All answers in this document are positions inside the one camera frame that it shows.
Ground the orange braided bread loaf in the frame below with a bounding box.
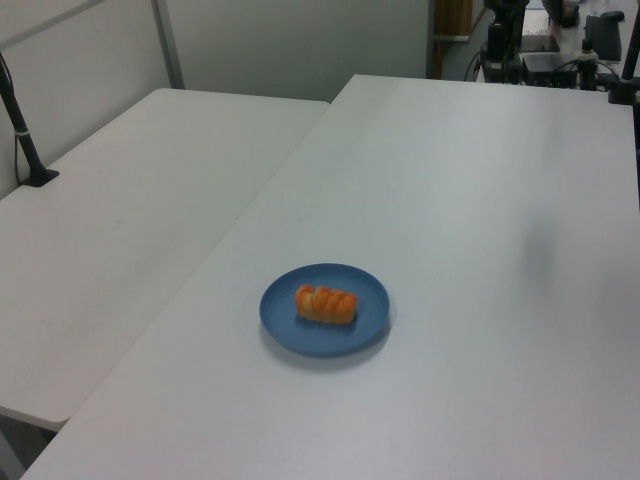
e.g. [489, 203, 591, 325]
[294, 283, 359, 325]

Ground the blue round plate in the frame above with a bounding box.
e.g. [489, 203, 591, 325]
[258, 263, 391, 359]

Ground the white side table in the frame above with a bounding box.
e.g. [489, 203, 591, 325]
[0, 87, 331, 432]

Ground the yellow wooden board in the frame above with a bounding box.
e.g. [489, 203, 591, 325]
[432, 0, 473, 39]

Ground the black equipment stand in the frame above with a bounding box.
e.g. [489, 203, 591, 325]
[479, 0, 526, 86]

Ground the black electronics box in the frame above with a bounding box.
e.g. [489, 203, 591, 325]
[522, 52, 581, 90]

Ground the black pole with flat base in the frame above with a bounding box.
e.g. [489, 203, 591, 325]
[0, 49, 60, 188]

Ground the black device with orange knob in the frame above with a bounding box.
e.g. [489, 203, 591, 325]
[578, 38, 600, 92]

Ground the black office chair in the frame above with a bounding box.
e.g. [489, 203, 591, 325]
[583, 13, 625, 61]

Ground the black pole with table clamp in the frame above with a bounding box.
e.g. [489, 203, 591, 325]
[606, 33, 640, 106]

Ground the grey metal partition post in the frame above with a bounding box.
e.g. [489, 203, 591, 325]
[151, 0, 185, 92]

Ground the thin cable beside pole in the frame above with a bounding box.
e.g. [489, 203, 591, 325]
[0, 49, 21, 187]

